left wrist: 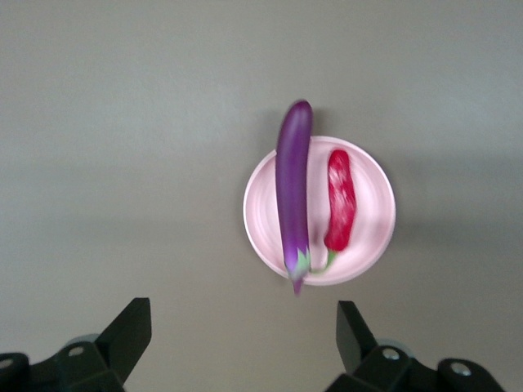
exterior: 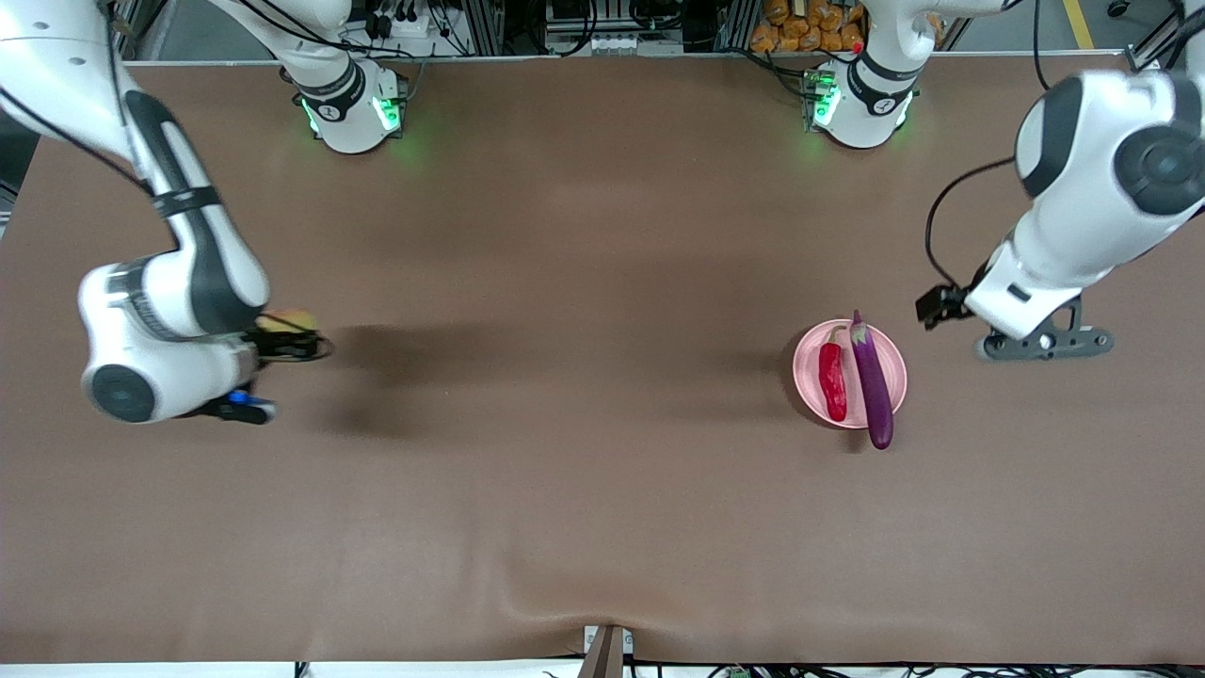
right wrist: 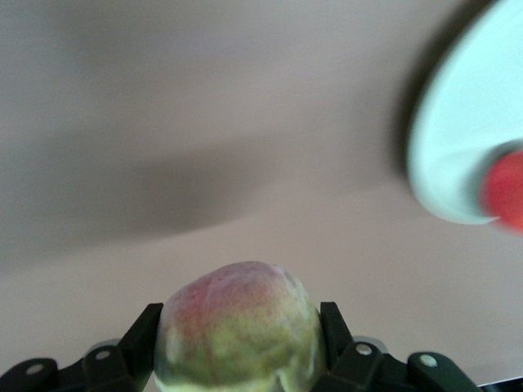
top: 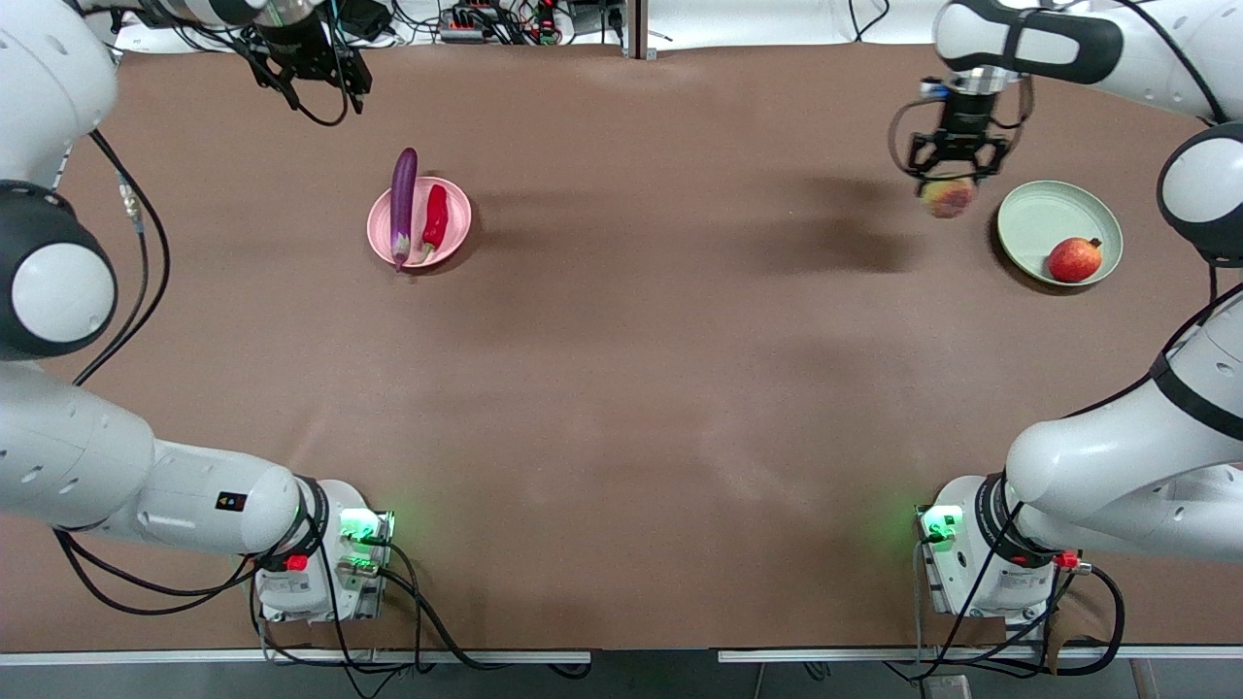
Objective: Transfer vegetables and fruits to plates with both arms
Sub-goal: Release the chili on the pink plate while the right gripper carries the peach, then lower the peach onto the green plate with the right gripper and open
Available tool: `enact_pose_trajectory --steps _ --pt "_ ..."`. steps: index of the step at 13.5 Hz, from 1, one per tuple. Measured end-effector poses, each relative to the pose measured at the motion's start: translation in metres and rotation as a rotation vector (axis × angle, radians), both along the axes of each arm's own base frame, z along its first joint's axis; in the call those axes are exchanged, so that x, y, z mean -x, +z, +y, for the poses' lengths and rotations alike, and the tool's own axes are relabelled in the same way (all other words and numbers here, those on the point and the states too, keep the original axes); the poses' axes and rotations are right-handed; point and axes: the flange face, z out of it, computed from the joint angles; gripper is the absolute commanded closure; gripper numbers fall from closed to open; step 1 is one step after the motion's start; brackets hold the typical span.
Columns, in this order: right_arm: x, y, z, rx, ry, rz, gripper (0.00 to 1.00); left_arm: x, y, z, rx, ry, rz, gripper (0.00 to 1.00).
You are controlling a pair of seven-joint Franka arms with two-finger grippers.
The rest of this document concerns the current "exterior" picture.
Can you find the yellow pink peach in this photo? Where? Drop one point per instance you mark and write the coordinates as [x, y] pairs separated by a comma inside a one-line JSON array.
[[282, 322]]

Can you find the purple eggplant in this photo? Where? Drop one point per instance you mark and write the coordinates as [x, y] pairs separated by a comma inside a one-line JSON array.
[[874, 386]]

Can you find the red chili pepper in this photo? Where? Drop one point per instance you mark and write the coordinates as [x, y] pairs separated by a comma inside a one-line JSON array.
[[833, 377]]

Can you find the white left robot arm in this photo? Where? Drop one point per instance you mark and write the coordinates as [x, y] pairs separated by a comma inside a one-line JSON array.
[[1083, 226]]

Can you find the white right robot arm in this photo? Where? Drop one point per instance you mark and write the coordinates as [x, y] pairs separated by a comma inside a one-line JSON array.
[[122, 320]]

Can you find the pink round plate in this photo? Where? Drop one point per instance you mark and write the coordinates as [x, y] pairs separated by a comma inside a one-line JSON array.
[[814, 395]]

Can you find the pile of orange toy food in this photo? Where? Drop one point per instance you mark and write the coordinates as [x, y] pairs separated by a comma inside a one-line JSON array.
[[810, 28]]

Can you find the white power strip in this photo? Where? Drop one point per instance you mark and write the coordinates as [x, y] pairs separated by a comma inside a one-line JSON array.
[[405, 26]]

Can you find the brown table mat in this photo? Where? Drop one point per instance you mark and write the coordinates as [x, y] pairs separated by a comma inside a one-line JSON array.
[[602, 518]]

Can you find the white terminal block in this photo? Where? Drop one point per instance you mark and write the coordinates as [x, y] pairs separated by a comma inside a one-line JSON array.
[[612, 43]]

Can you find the aluminium frame post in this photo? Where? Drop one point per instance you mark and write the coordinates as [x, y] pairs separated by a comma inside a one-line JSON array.
[[1144, 61]]

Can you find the metal table edge bracket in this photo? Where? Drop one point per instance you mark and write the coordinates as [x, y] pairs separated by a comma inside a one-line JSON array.
[[607, 654]]

